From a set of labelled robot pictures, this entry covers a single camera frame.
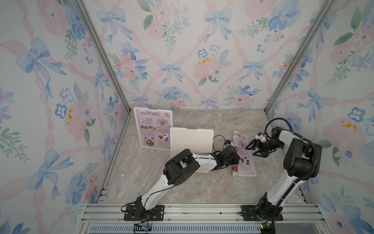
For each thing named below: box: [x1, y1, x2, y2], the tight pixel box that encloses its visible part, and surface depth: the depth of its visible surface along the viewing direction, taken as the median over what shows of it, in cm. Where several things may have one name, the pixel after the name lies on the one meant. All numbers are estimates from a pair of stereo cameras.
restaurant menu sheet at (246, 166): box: [231, 130, 257, 177], surface depth 93 cm
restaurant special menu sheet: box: [135, 108, 172, 149], surface depth 88 cm
